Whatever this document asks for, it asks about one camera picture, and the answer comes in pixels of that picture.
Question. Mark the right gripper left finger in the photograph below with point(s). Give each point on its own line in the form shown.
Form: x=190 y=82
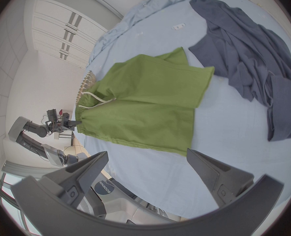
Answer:
x=86 y=173

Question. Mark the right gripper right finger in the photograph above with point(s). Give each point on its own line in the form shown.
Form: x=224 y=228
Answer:
x=209 y=171

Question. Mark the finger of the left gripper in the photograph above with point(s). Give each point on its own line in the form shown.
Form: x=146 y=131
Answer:
x=76 y=123

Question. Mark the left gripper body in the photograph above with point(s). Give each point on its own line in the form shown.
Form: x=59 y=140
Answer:
x=63 y=125

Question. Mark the green shorts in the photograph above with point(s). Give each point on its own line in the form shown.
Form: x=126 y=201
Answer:
x=140 y=102

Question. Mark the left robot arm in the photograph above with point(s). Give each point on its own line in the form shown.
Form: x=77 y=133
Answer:
x=18 y=128

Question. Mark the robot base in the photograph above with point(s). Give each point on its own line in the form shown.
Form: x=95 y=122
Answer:
x=106 y=185

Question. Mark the round woven basket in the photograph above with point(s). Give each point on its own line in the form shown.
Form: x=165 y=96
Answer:
x=86 y=82

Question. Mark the bed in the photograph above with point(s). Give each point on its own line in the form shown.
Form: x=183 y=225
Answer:
x=160 y=176

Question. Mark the dark blue garment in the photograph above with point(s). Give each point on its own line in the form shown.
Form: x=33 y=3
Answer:
x=246 y=58

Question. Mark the window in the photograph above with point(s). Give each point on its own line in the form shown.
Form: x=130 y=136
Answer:
x=6 y=193

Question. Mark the white wardrobe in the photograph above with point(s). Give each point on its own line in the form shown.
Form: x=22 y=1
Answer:
x=56 y=28

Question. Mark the pale blue quilt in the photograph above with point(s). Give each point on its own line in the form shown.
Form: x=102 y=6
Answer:
x=145 y=8

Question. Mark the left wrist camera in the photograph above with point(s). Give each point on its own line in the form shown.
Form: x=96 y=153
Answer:
x=51 y=114

